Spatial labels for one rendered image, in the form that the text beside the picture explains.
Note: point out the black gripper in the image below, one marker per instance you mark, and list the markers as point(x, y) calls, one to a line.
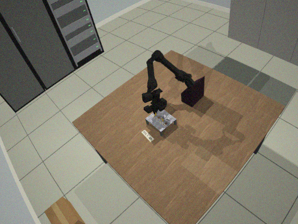
point(151, 108)

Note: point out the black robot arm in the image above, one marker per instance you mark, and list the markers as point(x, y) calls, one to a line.
point(180, 75)

